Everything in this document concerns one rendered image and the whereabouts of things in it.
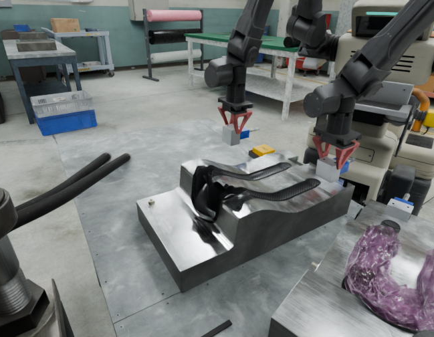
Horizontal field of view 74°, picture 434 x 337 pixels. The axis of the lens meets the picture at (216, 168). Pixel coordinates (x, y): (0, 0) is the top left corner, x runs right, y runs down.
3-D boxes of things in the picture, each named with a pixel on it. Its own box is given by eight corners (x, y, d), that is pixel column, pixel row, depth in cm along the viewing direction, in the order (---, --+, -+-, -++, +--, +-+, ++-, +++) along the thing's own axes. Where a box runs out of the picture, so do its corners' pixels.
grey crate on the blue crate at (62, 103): (87, 101, 373) (84, 89, 366) (95, 109, 343) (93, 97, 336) (33, 109, 342) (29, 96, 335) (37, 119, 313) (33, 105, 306)
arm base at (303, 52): (339, 37, 100) (305, 35, 106) (336, 21, 93) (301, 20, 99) (330, 59, 100) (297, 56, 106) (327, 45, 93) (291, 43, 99)
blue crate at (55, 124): (89, 117, 383) (86, 101, 372) (98, 127, 353) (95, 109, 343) (37, 126, 353) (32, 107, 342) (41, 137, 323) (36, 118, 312)
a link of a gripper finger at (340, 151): (337, 176, 73) (344, 142, 69) (315, 165, 78) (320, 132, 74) (354, 168, 76) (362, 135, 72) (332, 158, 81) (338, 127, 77)
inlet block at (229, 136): (253, 133, 102) (254, 118, 99) (262, 138, 98) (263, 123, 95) (222, 140, 96) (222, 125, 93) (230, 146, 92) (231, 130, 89)
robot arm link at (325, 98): (386, 81, 61) (362, 55, 64) (346, 89, 56) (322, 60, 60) (353, 120, 70) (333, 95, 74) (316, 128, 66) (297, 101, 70)
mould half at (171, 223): (281, 172, 99) (287, 136, 92) (347, 213, 80) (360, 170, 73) (138, 219, 76) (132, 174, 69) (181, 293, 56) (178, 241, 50)
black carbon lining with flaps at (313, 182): (283, 166, 88) (287, 137, 84) (326, 191, 76) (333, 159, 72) (179, 199, 72) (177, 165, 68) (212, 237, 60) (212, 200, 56)
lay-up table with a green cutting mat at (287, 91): (230, 79, 603) (233, 25, 554) (333, 108, 439) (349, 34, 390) (184, 86, 542) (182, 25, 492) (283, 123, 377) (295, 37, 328)
